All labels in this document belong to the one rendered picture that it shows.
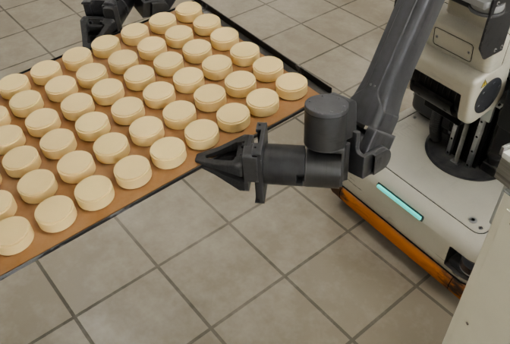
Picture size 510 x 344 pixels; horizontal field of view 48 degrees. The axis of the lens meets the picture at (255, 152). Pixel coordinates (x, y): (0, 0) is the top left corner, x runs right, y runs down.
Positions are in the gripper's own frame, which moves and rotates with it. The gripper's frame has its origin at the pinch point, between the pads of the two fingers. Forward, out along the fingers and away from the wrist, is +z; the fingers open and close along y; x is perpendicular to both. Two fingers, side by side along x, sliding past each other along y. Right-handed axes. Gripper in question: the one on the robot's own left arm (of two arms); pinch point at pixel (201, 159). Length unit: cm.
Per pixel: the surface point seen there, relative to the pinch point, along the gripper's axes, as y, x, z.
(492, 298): 42, 10, -50
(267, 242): 102, 64, 2
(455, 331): 60, 12, -47
